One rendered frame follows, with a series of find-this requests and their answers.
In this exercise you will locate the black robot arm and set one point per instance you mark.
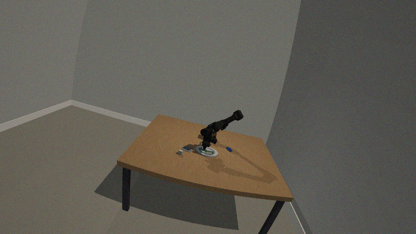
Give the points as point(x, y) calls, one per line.
point(222, 124)

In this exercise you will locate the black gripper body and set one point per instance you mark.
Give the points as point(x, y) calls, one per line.
point(206, 140)

